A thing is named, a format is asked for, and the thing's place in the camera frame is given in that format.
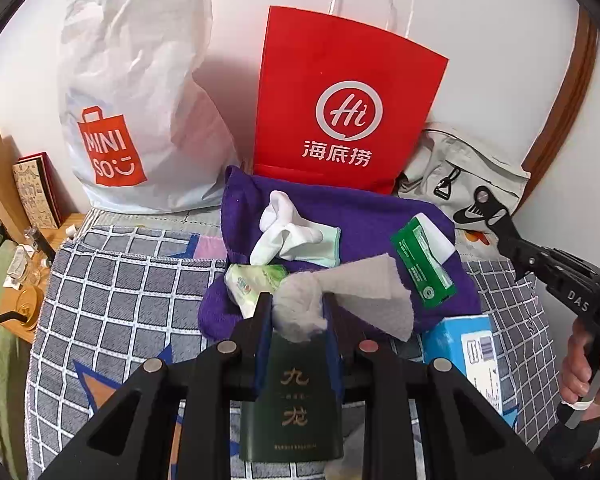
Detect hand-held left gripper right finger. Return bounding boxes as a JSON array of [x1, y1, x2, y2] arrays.
[[322, 291, 556, 480]]

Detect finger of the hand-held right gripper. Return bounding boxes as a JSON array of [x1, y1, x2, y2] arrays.
[[472, 186, 531, 261], [500, 237, 553, 283]]

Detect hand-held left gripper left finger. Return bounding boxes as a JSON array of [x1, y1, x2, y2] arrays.
[[40, 292, 276, 480]]

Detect light green tissue packet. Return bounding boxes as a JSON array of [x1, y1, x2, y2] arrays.
[[224, 263, 288, 318]]

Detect grey cloth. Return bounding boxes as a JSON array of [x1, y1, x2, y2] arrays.
[[271, 254, 415, 345]]

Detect green and white packet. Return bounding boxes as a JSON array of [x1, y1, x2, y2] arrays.
[[390, 214, 456, 311]]

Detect white socks with mint trim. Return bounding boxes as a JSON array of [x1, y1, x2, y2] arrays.
[[250, 191, 342, 267]]

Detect purple fabric storage tray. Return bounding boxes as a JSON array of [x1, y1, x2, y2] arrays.
[[201, 165, 482, 341]]

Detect person's right forearm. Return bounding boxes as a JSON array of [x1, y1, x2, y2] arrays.
[[535, 400, 600, 473]]

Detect person's right hand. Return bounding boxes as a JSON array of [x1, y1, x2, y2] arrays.
[[560, 317, 600, 411]]

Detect grey waist bag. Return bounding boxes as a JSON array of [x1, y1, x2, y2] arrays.
[[392, 122, 531, 231]]

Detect dark green tea tin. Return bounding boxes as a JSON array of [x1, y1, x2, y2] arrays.
[[239, 330, 345, 462]]

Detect blue tissue pack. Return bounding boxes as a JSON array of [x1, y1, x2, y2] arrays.
[[420, 315, 506, 416]]

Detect checked blanket with stars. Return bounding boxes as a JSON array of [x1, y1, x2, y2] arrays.
[[25, 222, 561, 480]]

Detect red paper shopping bag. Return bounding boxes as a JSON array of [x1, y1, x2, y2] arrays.
[[252, 0, 450, 196]]

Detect wooden nightstand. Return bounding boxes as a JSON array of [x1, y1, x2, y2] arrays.
[[0, 212, 87, 346]]

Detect amber glass dish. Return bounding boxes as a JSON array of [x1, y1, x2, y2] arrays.
[[0, 287, 43, 331]]

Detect green bedsheet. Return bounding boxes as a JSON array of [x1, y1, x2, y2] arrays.
[[0, 245, 33, 461]]

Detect patterned book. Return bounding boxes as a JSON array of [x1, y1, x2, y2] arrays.
[[12, 151, 63, 231]]

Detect white plastic shopping bag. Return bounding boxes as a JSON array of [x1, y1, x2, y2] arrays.
[[57, 0, 241, 213]]

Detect brown wooden door frame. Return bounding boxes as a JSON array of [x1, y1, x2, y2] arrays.
[[522, 7, 600, 186]]

